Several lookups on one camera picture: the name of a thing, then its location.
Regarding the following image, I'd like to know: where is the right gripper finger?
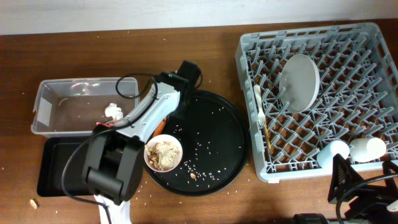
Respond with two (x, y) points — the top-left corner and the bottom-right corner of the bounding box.
(328, 154), (364, 204)
(382, 161), (397, 187)

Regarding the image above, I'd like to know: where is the light blue cup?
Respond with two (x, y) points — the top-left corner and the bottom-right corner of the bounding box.
(317, 140), (349, 170)

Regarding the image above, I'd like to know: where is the white paper cup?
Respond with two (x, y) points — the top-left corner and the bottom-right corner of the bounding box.
(350, 138), (387, 163)

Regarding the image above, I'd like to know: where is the wooden chopstick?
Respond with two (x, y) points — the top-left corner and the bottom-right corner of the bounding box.
(263, 121), (272, 150)

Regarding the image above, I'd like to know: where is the white plastic fork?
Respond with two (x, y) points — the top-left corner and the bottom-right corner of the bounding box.
(253, 85), (266, 128)

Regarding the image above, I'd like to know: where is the grey plate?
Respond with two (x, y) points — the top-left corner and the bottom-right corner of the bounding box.
(279, 54), (320, 113)

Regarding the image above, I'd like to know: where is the pink bowl of food scraps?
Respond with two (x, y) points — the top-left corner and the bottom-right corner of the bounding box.
(144, 134), (183, 172)

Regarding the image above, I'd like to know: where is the orange carrot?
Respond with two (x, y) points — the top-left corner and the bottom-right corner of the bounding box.
(153, 116), (168, 137)

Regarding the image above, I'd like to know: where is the white napkin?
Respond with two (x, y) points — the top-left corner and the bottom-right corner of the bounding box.
(104, 103), (124, 121)

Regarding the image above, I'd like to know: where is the red snack wrapper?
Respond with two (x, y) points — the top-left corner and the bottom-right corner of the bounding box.
(96, 122), (114, 128)

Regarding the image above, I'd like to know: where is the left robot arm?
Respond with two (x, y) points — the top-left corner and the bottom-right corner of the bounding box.
(80, 60), (203, 223)

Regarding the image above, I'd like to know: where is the grey dishwasher rack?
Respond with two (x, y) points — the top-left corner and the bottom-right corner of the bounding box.
(235, 23), (397, 183)

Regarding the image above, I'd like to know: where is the round black tray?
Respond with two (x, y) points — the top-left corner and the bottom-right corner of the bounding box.
(146, 90), (249, 197)

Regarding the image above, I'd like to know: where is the black plastic bin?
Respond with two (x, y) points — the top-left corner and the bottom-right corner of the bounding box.
(37, 137), (90, 197)

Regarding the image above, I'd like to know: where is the clear plastic bin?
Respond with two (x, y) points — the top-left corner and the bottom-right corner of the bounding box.
(31, 77), (139, 138)

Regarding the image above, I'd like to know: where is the nut shell left edge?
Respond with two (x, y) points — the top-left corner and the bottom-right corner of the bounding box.
(29, 199), (38, 209)

